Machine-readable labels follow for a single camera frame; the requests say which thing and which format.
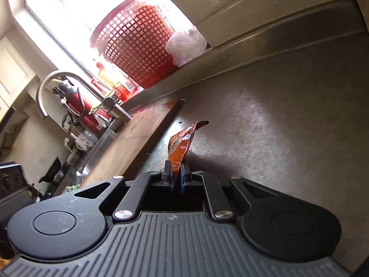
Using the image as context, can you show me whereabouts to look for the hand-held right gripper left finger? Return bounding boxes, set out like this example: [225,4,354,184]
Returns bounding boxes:
[73,161,173,223]

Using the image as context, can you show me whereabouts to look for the steel faucet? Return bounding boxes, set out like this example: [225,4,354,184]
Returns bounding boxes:
[35,71,134,134]

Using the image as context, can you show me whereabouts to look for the large orange snack packet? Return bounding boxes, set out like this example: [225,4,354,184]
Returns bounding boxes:
[167,120,210,186]

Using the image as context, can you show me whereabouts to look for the red mesh basket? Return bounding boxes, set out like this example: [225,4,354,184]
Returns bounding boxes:
[89,0,178,90]

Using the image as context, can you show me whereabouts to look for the clear glass jar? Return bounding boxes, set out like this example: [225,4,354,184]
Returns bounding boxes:
[75,130,98,151]

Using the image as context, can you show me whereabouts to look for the steel sink rack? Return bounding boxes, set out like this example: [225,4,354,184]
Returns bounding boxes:
[88,98,114,124]

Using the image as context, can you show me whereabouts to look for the wooden cutting board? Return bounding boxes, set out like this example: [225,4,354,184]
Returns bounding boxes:
[78,98,185,190]

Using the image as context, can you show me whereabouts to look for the steel sink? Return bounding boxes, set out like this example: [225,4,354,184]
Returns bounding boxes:
[62,131,114,186]

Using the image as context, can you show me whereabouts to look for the white plastic bag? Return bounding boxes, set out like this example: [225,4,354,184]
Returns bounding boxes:
[164,27,208,68]

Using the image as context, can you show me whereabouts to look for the orange bottle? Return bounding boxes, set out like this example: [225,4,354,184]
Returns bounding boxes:
[96,61,116,89]

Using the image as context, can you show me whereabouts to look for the range hood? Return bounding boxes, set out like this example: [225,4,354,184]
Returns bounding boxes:
[0,107,30,152]

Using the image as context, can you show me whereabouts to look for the white upper cabinets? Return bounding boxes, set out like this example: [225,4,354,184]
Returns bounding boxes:
[0,35,37,108]

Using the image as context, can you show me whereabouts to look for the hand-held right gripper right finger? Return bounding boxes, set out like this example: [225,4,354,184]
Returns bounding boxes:
[181,162,274,223]

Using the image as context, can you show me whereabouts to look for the black wok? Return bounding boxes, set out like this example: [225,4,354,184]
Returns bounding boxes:
[38,156,63,184]

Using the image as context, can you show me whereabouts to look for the red thermos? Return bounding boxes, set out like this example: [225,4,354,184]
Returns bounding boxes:
[57,79,101,131]

